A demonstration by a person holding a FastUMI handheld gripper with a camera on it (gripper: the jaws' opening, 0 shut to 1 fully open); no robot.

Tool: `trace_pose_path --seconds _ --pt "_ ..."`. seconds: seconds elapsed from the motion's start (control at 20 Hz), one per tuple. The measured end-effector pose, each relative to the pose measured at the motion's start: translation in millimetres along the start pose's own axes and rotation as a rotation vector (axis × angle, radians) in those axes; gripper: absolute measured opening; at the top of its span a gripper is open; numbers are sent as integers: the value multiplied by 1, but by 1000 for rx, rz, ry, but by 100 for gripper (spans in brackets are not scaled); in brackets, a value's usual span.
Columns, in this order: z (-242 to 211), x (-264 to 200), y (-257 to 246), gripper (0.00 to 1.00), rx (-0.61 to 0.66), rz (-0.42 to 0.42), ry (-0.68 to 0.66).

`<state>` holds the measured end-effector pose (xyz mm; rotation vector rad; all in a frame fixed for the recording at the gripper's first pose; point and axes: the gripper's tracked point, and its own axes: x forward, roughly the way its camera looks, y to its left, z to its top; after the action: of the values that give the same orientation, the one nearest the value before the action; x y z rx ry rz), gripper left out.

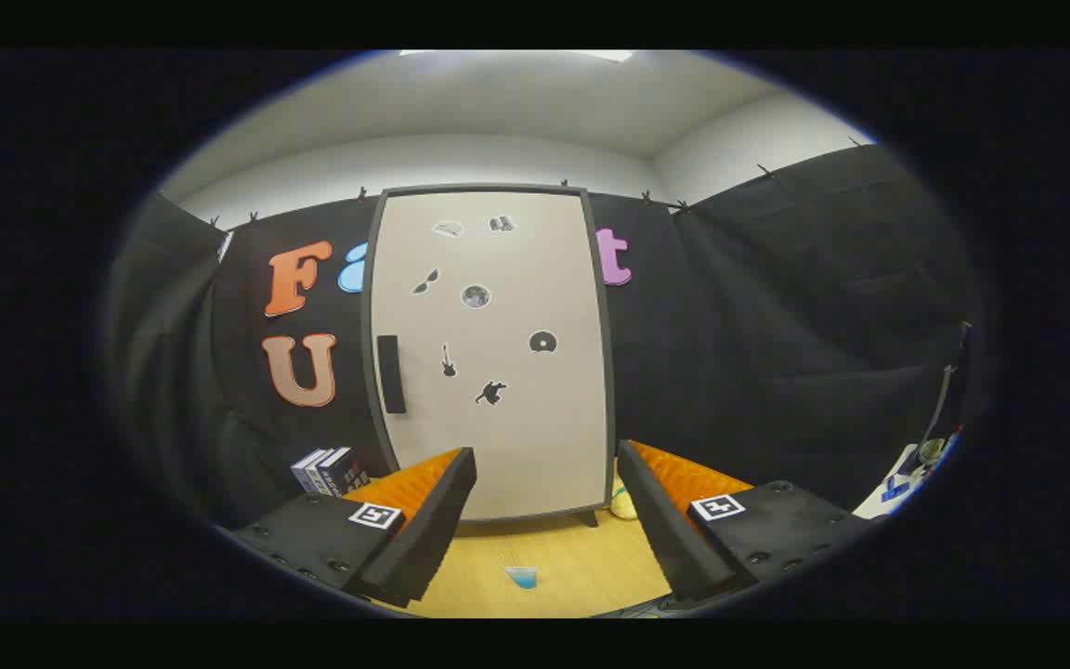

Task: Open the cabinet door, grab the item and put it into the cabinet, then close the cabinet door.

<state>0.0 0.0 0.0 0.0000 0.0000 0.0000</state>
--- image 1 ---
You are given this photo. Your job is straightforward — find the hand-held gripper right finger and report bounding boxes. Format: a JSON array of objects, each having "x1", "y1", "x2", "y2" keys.
[{"x1": 617, "y1": 439, "x2": 875, "y2": 603}]

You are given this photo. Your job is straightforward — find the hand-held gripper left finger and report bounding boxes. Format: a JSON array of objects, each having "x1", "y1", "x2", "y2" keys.
[{"x1": 233, "y1": 447, "x2": 478, "y2": 610}]

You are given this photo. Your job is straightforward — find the beige cabinet door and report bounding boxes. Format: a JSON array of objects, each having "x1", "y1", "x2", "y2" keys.
[{"x1": 372, "y1": 190, "x2": 612, "y2": 521}]

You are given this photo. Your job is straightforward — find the black door handle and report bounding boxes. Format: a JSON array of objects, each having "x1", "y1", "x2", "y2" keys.
[{"x1": 377, "y1": 335, "x2": 407, "y2": 414}]

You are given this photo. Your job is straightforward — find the dark blue book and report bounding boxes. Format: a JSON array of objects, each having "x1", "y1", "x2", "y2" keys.
[{"x1": 312, "y1": 447, "x2": 371, "y2": 498}]

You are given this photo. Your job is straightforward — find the light blue book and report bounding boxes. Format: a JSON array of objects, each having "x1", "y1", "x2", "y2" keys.
[{"x1": 291, "y1": 449, "x2": 327, "y2": 493}]

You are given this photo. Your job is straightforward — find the white side table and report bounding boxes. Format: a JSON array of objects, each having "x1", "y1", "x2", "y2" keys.
[{"x1": 855, "y1": 432, "x2": 963, "y2": 519}]

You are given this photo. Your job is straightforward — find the black backdrop cloth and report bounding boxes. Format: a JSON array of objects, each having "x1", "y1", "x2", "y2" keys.
[{"x1": 108, "y1": 139, "x2": 986, "y2": 531}]

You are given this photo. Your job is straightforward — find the dark grey cabinet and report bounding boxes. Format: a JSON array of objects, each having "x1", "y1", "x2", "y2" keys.
[{"x1": 361, "y1": 184, "x2": 617, "y2": 529}]

